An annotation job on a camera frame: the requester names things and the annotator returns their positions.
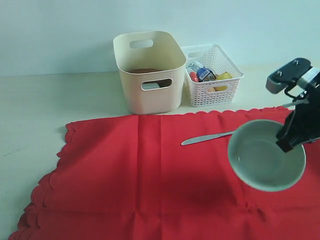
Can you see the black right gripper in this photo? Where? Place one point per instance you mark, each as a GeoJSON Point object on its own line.
{"type": "Point", "coordinates": [303, 125]}

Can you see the pale green ceramic bowl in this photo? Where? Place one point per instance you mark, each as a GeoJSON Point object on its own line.
{"type": "Point", "coordinates": [258, 161]}

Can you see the silver table knife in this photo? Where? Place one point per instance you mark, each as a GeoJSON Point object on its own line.
{"type": "Point", "coordinates": [205, 138]}

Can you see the yellow lemon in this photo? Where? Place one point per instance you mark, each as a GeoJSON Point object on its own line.
{"type": "Point", "coordinates": [223, 76]}

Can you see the red sausage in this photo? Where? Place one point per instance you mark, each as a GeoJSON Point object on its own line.
{"type": "Point", "coordinates": [194, 76]}

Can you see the stainless steel cup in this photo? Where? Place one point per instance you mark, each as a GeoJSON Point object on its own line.
{"type": "Point", "coordinates": [150, 86]}

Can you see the brown wooden plate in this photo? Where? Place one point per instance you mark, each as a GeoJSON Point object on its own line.
{"type": "Point", "coordinates": [143, 71]}

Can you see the red scalloped cloth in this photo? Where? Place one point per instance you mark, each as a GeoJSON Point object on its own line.
{"type": "Point", "coordinates": [129, 178]}

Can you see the white perforated plastic basket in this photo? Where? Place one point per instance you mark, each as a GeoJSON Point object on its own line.
{"type": "Point", "coordinates": [213, 57]}

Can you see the cream plastic storage bin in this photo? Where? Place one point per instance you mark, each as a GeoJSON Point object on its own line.
{"type": "Point", "coordinates": [150, 50]}

